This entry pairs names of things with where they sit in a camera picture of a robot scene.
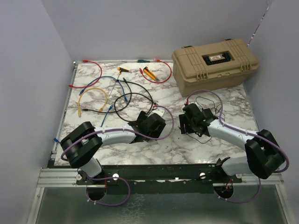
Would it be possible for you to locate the black power adapter with cable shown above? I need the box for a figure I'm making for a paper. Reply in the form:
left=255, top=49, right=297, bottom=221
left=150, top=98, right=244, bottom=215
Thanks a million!
left=186, top=96, right=226, bottom=144

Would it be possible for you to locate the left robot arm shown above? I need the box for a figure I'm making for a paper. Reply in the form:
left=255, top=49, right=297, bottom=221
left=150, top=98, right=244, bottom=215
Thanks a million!
left=60, top=111, right=166, bottom=184

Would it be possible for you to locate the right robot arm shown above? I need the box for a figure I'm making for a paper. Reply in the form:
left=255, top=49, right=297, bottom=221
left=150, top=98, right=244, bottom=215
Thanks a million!
left=179, top=103, right=286, bottom=182

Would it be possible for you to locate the tan plastic toolbox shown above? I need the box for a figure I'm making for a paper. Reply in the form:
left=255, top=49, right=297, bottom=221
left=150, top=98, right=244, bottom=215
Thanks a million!
left=172, top=39, right=259, bottom=97

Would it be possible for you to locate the yellow black utility knife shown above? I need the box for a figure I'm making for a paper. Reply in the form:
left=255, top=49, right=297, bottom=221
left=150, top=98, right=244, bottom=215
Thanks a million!
left=143, top=66, right=159, bottom=81

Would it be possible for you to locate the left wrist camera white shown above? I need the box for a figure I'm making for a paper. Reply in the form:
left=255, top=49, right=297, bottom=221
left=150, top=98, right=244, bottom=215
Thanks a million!
left=151, top=107, right=165, bottom=117

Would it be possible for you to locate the black braided ethernet cable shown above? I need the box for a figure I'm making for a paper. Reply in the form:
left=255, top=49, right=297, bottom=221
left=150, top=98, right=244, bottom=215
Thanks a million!
left=114, top=78, right=160, bottom=123

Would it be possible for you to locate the black mounting rail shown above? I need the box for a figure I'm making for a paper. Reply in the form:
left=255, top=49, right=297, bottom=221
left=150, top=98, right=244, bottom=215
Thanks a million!
left=46, top=163, right=271, bottom=194

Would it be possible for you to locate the red ethernet cable right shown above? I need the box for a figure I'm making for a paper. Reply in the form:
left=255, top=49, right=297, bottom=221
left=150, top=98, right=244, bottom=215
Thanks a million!
left=139, top=58, right=173, bottom=83

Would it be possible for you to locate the red ethernet cable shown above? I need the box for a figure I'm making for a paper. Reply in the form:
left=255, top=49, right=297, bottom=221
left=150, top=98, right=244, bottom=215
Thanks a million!
left=68, top=59, right=103, bottom=88
left=139, top=58, right=173, bottom=83

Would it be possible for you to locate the yellow black T-handle wrench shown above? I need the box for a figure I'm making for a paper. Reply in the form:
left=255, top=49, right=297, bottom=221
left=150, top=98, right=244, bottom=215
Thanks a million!
left=114, top=67, right=129, bottom=84

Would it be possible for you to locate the green handled screwdriver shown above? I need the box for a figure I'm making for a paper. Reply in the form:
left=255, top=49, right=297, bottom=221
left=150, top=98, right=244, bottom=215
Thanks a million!
left=122, top=59, right=156, bottom=63

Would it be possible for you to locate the thin black cable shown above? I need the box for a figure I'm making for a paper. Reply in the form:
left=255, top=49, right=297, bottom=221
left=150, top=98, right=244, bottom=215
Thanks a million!
left=83, top=107, right=117, bottom=114

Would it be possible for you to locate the yellow ethernet cable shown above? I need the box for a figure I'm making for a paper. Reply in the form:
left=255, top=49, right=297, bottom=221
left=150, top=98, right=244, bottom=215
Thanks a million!
left=78, top=87, right=108, bottom=117

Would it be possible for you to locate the blue ethernet cable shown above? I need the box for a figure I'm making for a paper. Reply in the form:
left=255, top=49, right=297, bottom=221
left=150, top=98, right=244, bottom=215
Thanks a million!
left=79, top=76, right=129, bottom=128

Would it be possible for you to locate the red ethernet cable left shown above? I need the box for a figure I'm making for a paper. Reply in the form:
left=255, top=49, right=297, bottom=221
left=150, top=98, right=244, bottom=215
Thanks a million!
left=68, top=59, right=103, bottom=88

